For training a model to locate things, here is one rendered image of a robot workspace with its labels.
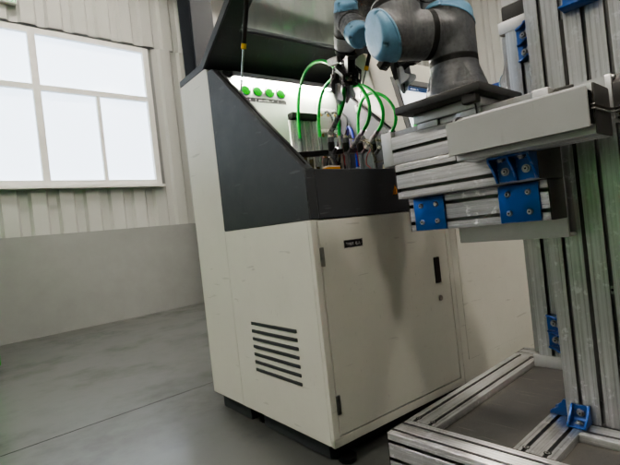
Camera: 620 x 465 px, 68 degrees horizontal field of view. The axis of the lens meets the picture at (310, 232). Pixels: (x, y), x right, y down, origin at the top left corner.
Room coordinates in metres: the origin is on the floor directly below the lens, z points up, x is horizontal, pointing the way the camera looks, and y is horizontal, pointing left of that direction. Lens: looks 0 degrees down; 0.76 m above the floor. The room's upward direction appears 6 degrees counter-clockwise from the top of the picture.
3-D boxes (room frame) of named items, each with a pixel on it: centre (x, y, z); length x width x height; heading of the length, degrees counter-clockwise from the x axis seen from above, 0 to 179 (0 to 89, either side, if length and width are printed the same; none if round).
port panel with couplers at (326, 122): (2.20, -0.15, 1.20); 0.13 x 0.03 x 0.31; 128
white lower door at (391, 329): (1.64, -0.28, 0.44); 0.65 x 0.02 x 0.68; 128
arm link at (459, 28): (1.13, -0.39, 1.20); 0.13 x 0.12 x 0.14; 102
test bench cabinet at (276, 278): (1.86, -0.10, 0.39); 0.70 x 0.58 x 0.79; 128
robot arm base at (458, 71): (1.13, -0.40, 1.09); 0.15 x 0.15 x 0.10
